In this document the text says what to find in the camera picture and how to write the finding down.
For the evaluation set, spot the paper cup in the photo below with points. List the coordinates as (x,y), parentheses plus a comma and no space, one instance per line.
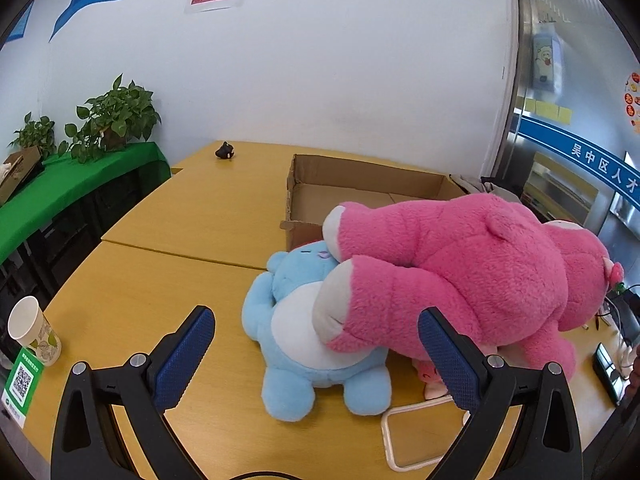
(32,330)

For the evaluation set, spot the small potted green plant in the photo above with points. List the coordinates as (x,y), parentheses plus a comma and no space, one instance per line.
(35,135)

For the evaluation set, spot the large potted green plant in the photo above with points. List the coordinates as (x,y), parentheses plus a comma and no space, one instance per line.
(117,110)

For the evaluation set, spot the brown tissue box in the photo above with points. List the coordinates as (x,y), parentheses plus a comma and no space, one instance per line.
(17,170)

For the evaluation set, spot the grey cloth bag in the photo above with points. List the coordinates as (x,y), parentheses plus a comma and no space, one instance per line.
(470,185)

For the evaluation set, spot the light blue plush bear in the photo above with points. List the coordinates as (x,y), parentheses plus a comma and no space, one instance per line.
(295,360)

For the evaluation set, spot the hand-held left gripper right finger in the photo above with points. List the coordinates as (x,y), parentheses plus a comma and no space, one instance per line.
(445,360)

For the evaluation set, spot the cardboard box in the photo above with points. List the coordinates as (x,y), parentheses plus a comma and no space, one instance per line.
(360,200)

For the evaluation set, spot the round festive window stickers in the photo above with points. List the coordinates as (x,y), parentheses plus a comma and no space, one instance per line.
(632,102)

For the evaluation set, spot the yellow sticky note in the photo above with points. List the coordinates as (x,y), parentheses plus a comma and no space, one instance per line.
(553,110)
(565,114)
(530,105)
(541,107)

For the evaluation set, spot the green code sign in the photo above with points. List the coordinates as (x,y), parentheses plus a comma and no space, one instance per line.
(22,385)

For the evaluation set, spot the cartoon door poster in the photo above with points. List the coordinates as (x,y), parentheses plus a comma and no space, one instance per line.
(546,60)

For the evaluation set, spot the pink plush bear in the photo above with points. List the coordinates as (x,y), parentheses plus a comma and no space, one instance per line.
(475,260)

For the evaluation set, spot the blue banner strip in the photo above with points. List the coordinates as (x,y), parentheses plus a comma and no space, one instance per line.
(575,152)

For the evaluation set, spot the small black toy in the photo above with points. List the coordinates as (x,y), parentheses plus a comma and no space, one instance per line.
(225,151)

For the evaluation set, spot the black smartphone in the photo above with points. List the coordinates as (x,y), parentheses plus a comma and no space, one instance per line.
(607,372)

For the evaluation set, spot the clear white phone case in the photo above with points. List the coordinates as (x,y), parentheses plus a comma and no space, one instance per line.
(387,430)

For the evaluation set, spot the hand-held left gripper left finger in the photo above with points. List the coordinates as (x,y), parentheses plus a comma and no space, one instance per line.
(182,360)

